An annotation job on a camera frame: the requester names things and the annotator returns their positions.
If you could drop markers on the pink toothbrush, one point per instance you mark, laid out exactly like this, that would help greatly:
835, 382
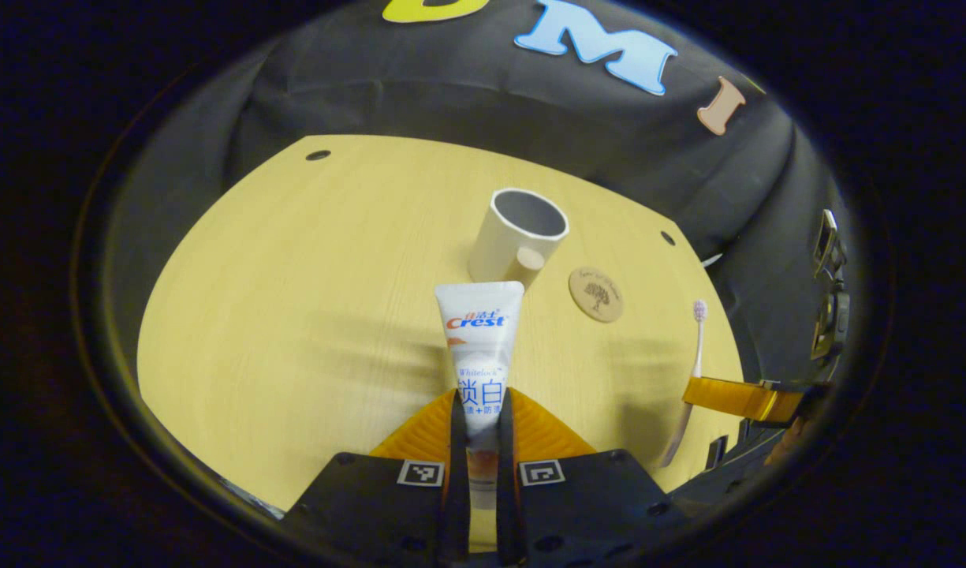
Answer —
697, 347

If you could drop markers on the white cup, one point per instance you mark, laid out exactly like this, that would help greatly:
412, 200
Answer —
498, 244

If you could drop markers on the black backdrop cloth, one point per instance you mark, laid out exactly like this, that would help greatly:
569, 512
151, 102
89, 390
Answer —
451, 102

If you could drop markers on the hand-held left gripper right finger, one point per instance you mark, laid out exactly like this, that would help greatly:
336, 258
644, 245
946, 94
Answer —
505, 489

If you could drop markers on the white toothpaste tube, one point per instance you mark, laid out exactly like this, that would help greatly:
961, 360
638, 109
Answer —
480, 347

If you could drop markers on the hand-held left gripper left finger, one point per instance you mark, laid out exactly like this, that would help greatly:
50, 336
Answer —
458, 489

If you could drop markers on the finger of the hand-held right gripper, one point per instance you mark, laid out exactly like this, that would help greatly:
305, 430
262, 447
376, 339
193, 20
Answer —
735, 398

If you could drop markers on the round wooden coaster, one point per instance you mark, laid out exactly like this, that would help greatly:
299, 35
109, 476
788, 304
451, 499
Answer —
596, 294

